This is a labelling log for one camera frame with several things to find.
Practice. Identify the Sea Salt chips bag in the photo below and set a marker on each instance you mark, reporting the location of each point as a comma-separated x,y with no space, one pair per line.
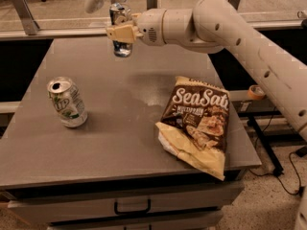
193,126

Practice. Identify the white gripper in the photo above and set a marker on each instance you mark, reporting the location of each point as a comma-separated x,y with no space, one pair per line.
151,27

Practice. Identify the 7up can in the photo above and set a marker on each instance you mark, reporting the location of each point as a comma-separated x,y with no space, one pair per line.
67,101

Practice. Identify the Red Bull can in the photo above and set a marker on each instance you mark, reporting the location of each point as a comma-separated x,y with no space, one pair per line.
120,16

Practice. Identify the lower drawer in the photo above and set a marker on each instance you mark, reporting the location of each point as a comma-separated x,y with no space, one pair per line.
180,221

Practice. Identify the left metal railing bracket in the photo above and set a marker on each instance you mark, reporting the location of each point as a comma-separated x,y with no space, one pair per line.
27,20

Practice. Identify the black stand leg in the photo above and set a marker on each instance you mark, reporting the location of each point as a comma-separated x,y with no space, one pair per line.
278,169

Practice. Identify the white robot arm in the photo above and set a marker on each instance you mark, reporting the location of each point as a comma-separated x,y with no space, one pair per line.
213,25

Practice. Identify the tape roll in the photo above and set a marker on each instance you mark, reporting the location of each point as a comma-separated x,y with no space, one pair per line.
256,93

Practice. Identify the upper drawer with handle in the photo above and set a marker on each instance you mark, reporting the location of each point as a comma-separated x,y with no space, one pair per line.
127,203

